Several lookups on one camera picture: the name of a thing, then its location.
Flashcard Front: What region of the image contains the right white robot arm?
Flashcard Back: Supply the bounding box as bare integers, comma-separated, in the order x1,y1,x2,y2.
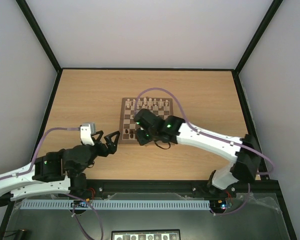
133,109,261,196

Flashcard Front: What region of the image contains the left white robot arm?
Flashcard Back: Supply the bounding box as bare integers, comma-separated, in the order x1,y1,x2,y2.
0,130,120,207

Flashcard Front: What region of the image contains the wooden chess board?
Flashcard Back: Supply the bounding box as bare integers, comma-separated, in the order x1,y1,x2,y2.
118,96,173,145

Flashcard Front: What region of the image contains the white chess pieces row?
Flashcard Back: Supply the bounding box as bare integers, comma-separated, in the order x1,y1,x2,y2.
122,97,173,111

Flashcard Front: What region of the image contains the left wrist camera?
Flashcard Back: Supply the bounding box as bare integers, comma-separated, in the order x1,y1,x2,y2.
80,122,97,146

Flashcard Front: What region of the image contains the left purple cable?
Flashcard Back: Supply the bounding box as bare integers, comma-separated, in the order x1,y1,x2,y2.
0,126,105,240

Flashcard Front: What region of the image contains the purple cable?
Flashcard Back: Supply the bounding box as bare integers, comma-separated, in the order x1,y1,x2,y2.
0,126,105,240
133,87,276,216

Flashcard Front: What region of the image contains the white slotted cable duct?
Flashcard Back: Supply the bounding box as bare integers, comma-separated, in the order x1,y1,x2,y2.
20,199,211,211

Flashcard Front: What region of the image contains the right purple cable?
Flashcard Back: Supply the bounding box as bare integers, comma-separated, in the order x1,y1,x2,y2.
133,87,276,216

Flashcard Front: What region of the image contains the black aluminium frame rail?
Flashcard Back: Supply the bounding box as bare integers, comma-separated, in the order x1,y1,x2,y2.
11,179,281,201

